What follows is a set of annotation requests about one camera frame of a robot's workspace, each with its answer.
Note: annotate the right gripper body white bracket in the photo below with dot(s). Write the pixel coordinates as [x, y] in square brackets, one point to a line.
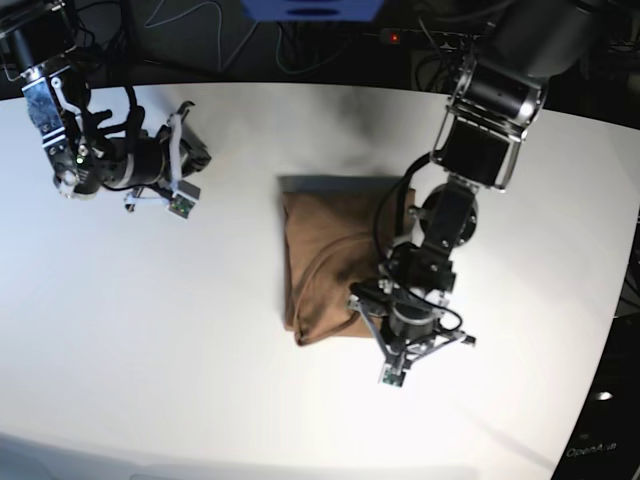
[148, 169]

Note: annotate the black power strip red light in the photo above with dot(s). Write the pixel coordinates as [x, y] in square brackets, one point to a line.
[417, 39]

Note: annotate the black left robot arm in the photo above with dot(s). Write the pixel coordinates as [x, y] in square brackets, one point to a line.
[500, 89]

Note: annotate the brown T-shirt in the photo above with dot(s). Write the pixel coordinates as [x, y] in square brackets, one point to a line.
[328, 246]

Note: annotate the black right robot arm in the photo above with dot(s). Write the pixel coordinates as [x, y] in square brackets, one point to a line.
[86, 153]

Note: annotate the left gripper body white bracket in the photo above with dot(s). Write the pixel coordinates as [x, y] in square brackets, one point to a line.
[407, 324]

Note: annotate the black OpenArm base plate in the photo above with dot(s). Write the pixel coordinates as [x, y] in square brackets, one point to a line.
[605, 441]

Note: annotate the blue box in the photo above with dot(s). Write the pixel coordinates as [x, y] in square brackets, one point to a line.
[312, 10]

